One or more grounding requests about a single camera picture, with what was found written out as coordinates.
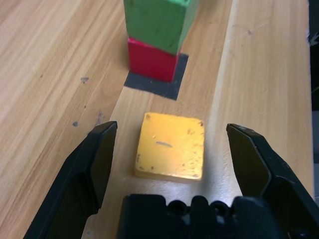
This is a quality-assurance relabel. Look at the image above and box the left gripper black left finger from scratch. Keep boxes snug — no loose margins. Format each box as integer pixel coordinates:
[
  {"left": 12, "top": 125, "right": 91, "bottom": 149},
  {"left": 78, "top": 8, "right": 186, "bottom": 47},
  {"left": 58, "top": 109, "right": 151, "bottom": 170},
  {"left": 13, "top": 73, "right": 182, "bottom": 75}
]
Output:
[{"left": 23, "top": 120, "right": 118, "bottom": 239}]

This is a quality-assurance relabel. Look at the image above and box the green wooden block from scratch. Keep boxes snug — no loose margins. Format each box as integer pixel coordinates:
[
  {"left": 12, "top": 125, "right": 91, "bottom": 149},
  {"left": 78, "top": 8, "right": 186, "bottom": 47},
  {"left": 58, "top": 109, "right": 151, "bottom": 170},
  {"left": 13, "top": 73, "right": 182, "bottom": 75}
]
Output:
[{"left": 123, "top": 0, "right": 200, "bottom": 55}]

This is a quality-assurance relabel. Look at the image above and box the yellow wooden block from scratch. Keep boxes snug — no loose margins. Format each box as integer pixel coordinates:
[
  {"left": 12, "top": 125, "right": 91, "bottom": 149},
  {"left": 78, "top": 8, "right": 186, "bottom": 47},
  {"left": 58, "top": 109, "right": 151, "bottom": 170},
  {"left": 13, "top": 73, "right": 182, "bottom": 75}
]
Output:
[{"left": 134, "top": 112, "right": 205, "bottom": 182}]

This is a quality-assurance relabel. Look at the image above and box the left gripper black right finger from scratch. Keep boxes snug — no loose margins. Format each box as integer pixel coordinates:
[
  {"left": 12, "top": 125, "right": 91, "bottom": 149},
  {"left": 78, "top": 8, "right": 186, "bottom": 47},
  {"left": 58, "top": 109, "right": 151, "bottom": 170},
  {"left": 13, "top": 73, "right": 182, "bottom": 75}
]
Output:
[{"left": 226, "top": 123, "right": 319, "bottom": 239}]

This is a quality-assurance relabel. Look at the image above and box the red wooden block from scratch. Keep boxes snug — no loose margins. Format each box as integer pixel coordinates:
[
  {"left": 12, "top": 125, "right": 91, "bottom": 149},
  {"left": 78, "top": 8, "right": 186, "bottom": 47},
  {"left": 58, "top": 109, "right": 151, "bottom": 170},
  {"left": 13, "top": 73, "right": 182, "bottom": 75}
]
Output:
[{"left": 127, "top": 36, "right": 179, "bottom": 83}]

